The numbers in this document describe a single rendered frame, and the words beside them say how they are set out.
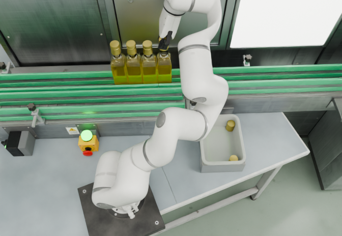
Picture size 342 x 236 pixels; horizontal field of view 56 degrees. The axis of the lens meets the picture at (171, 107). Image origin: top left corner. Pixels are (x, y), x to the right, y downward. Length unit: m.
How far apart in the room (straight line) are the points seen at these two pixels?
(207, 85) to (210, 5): 0.25
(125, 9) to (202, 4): 0.39
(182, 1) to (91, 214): 0.83
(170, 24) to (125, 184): 0.51
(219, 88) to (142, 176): 0.32
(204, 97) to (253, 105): 0.66
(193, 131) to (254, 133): 0.65
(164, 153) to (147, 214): 0.48
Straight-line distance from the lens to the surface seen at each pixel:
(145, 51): 1.16
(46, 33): 1.42
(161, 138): 0.79
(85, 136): 1.33
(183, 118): 0.80
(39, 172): 1.44
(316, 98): 1.51
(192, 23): 1.28
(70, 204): 1.35
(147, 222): 1.25
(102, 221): 1.27
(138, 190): 0.89
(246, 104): 1.43
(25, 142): 1.42
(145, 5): 1.21
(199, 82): 0.78
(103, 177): 0.98
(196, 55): 0.81
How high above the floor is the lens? 1.99
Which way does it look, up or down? 57 degrees down
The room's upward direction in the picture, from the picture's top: straight up
